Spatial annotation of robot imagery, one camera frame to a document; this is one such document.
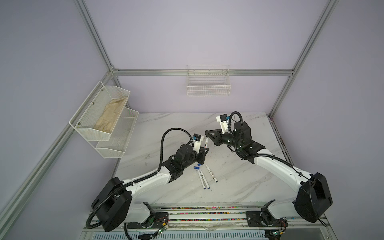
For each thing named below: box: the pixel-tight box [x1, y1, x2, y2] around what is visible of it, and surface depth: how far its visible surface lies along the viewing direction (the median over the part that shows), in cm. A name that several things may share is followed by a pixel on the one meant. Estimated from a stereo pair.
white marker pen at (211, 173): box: [205, 164, 218, 183], surface depth 90 cm
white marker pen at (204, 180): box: [199, 169, 210, 190], surface depth 88 cm
